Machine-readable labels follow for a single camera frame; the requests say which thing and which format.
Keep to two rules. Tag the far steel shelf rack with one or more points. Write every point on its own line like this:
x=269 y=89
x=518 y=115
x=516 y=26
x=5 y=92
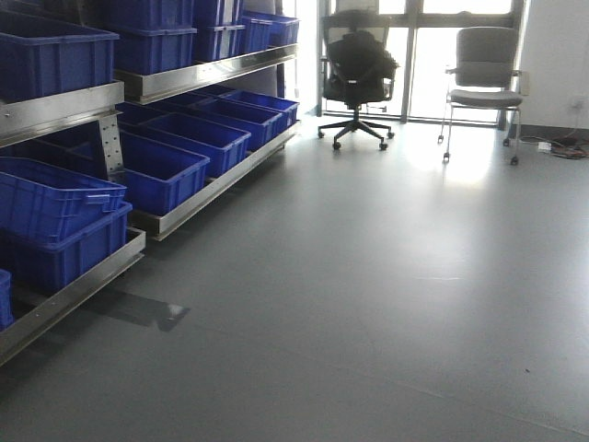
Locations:
x=152 y=88

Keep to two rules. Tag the steel shelf rack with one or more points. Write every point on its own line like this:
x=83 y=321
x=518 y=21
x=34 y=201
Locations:
x=24 y=120
x=152 y=88

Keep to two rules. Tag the near steel shelf rack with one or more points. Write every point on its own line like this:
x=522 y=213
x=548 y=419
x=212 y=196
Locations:
x=24 y=120

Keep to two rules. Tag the black office chair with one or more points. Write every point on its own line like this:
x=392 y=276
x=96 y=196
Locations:
x=361 y=70

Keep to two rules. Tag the blue crate upper far end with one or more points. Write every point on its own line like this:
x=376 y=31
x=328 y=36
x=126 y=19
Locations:
x=264 y=31

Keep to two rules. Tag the grey visitor chair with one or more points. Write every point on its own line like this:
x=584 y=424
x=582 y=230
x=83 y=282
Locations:
x=484 y=77

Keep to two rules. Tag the blue crate stacked lower near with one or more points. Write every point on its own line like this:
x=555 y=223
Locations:
x=42 y=202

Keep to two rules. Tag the blue crate bottom near rack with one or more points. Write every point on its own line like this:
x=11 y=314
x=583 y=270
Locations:
x=50 y=267

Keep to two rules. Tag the blue crate rack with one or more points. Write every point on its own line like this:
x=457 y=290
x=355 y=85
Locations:
x=50 y=267
x=42 y=57

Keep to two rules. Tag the blue crate top near rack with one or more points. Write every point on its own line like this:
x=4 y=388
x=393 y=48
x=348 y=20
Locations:
x=42 y=57

